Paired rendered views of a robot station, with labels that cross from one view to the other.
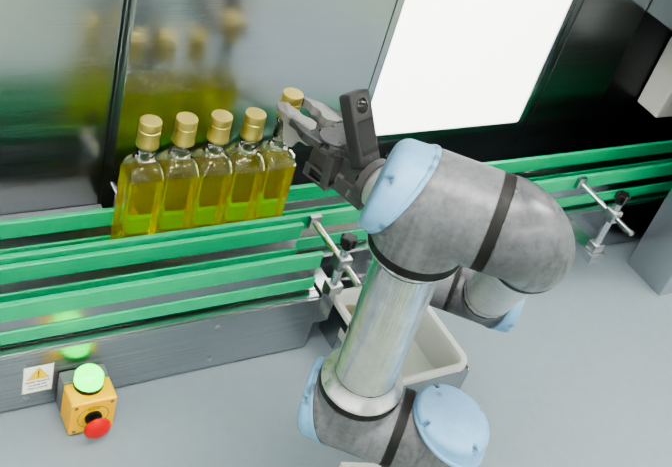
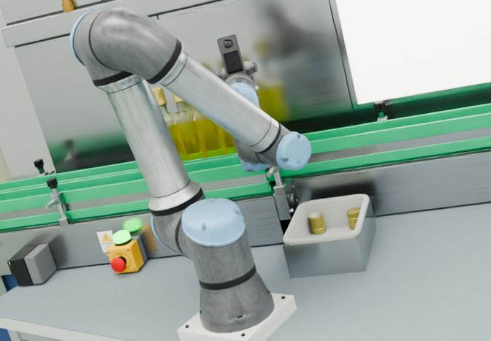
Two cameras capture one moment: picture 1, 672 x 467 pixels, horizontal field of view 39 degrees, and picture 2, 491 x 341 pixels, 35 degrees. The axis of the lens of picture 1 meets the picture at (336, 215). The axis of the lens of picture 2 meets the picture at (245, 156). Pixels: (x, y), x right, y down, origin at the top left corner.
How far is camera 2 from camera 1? 1.59 m
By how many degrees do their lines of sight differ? 55
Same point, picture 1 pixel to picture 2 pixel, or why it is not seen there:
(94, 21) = not seen: hidden behind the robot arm
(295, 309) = (257, 206)
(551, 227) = (113, 23)
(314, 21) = (272, 21)
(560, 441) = (428, 299)
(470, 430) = (209, 217)
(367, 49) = (324, 34)
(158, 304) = not seen: hidden behind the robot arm
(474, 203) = (88, 23)
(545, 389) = (455, 269)
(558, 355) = not seen: outside the picture
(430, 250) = (88, 60)
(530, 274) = (112, 55)
